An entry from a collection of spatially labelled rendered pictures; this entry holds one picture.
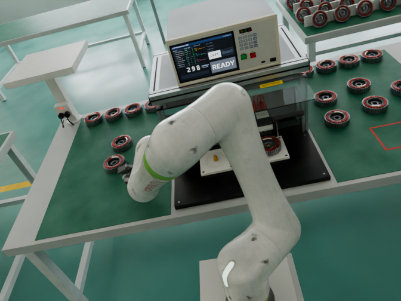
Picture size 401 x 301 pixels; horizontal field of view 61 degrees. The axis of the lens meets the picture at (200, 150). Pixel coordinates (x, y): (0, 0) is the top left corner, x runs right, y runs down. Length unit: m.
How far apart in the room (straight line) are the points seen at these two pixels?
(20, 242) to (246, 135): 1.19
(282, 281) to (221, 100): 0.64
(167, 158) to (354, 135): 1.10
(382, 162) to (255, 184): 0.76
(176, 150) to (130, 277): 1.64
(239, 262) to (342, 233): 1.36
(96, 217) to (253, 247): 0.84
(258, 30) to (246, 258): 0.86
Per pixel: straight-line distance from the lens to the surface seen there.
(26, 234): 1.73
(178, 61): 1.42
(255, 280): 0.93
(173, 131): 0.71
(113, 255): 2.42
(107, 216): 1.56
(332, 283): 2.04
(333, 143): 1.61
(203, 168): 1.52
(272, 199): 0.93
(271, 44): 1.44
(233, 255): 0.93
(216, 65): 1.43
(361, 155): 1.56
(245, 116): 0.81
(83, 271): 2.18
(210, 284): 1.19
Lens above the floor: 1.80
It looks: 39 degrees down
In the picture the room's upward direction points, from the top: 17 degrees counter-clockwise
